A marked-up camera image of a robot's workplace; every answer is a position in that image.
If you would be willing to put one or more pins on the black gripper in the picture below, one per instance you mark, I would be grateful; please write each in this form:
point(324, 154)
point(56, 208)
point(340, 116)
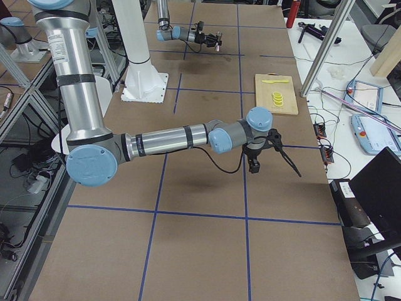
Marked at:
point(200, 37)
point(252, 155)

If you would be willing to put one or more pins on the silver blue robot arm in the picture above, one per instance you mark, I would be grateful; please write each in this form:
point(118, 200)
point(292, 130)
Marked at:
point(95, 152)
point(166, 32)

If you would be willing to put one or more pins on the bamboo cutting board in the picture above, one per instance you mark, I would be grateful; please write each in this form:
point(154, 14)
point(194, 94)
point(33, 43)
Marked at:
point(264, 97)

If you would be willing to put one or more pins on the yellow plastic knife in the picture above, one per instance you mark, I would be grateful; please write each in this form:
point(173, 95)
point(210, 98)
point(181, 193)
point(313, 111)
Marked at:
point(275, 81)

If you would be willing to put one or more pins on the red cylinder bottle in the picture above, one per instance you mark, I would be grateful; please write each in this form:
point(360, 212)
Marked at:
point(293, 12)

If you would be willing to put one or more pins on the black tripod device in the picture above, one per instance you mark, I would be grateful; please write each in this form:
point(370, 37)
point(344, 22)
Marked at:
point(311, 29)

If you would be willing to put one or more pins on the near blue teach pendant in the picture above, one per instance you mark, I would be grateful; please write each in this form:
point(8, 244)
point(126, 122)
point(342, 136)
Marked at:
point(374, 136)

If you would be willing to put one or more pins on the blue teach pendant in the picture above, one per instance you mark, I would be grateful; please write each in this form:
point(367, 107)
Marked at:
point(374, 136)
point(366, 96)

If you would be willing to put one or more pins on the far blue teach pendant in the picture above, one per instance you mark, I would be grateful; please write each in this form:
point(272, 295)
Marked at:
point(366, 96)

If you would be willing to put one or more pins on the black computer monitor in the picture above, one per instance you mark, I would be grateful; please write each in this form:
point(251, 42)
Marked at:
point(377, 189)

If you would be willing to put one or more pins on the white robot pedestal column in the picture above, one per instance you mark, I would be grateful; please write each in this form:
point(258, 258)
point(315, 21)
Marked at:
point(143, 83)

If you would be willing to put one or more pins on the aluminium frame post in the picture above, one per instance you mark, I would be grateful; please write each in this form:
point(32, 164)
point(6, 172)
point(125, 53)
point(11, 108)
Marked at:
point(340, 17)

